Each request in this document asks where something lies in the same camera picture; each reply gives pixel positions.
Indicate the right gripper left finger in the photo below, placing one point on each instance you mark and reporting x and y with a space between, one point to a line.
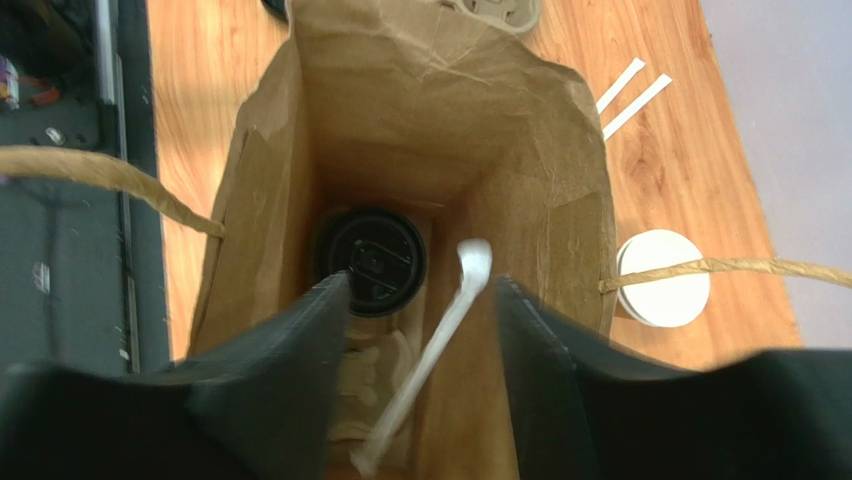
258 406

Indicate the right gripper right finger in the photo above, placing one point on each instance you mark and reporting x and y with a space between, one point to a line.
582 409

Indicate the cardboard cup carrier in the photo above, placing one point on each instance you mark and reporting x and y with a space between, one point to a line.
380 353
517 17

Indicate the white straw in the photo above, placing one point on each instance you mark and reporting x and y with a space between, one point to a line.
476 260
635 66
636 105

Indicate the black coffee cup lid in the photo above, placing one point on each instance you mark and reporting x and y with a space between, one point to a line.
382 252

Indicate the brown paper bag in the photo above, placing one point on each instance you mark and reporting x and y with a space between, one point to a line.
412 105

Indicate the far kraft paper cup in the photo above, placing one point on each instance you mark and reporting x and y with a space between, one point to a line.
667 303

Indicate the aluminium rail frame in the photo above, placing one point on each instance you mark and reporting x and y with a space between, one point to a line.
111 95

